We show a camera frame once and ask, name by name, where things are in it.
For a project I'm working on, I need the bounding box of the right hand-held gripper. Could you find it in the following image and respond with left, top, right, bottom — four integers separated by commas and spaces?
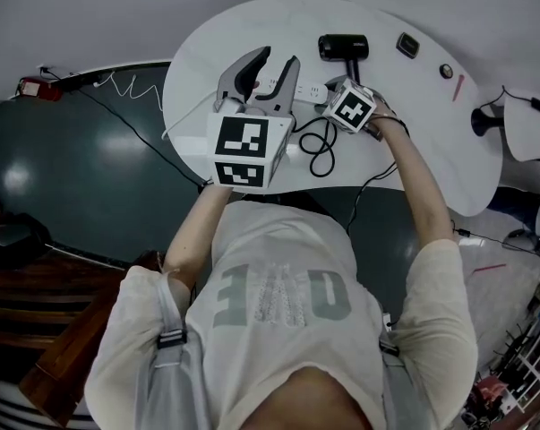
321, 75, 379, 136

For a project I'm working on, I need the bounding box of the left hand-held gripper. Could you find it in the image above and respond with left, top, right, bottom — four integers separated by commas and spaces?
204, 46, 303, 191

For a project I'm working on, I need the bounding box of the white power strip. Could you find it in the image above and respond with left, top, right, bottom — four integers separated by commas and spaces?
251, 71, 331, 105

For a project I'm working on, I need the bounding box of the person's left forearm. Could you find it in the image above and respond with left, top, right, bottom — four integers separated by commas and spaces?
161, 183, 236, 291

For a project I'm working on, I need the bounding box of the person's right forearm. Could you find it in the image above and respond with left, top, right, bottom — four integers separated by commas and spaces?
363, 105, 459, 246

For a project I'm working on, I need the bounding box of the black hair dryer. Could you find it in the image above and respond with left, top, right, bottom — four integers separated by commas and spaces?
317, 33, 371, 85

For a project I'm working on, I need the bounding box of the small black rectangular box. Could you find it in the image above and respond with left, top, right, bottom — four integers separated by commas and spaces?
395, 30, 422, 59

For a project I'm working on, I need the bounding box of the pink stick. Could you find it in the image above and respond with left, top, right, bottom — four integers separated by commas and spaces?
451, 73, 466, 104

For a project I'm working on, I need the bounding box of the black round-base device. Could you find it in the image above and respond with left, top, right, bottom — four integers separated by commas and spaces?
469, 105, 506, 140

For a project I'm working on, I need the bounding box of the white curved platform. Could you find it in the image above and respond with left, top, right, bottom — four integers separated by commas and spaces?
501, 87, 540, 162

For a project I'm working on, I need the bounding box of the person's white printed shirt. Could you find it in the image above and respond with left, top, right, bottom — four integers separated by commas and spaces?
84, 199, 480, 430

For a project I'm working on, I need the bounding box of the red fire extinguisher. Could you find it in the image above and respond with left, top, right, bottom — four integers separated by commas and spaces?
17, 74, 65, 103

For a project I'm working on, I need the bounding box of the person's chin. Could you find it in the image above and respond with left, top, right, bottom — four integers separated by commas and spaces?
244, 364, 386, 430

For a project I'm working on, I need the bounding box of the black cord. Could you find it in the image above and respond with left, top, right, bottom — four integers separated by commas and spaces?
291, 78, 339, 179

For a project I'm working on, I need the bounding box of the thin black cable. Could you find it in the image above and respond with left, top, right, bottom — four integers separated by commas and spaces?
345, 160, 399, 237

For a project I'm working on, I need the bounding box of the white cable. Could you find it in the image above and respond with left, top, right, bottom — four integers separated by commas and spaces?
99, 71, 219, 141

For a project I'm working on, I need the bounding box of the long black cable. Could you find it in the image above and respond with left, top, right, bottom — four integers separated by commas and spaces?
37, 64, 209, 188

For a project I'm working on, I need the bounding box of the right grey shoulder strap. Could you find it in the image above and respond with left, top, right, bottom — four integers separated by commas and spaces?
378, 337, 433, 430

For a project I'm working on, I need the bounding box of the grey shoulder strap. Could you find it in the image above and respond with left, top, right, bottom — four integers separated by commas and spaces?
154, 270, 218, 430
378, 337, 433, 430

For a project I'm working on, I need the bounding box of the left grey shoulder strap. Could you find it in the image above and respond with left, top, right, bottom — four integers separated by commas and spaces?
154, 270, 218, 430

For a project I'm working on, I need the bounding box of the white wire rack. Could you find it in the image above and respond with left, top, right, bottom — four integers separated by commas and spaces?
497, 314, 540, 415

